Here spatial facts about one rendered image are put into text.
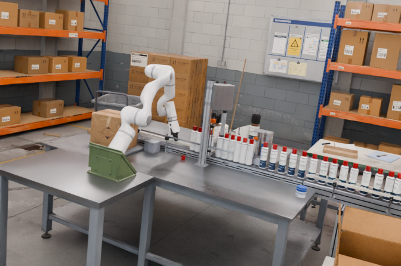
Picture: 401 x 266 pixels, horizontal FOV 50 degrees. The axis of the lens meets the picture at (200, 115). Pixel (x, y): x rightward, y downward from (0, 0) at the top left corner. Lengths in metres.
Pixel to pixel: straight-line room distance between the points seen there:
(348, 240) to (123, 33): 7.71
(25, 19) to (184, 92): 2.59
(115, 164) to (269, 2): 5.59
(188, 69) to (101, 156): 4.12
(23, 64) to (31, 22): 0.64
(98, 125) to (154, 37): 5.51
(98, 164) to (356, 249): 1.67
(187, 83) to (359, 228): 5.03
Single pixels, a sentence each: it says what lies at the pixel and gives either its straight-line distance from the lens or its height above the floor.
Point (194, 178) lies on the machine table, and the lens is 3.08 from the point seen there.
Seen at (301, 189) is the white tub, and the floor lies 0.89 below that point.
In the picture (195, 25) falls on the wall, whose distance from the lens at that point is 8.43.
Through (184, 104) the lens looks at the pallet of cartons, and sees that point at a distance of 6.92.
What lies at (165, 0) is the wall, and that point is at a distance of 8.78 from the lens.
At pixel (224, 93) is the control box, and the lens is 3.25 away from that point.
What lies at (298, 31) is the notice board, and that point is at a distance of 7.61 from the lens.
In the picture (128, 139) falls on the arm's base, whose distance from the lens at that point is 3.03.
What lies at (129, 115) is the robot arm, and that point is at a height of 1.21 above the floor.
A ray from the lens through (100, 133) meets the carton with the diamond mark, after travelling 3.52.
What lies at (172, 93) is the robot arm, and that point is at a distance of 3.50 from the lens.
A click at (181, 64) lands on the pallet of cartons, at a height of 1.30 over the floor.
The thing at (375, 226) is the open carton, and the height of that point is 1.06.
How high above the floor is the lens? 1.85
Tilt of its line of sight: 11 degrees down
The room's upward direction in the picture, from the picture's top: 7 degrees clockwise
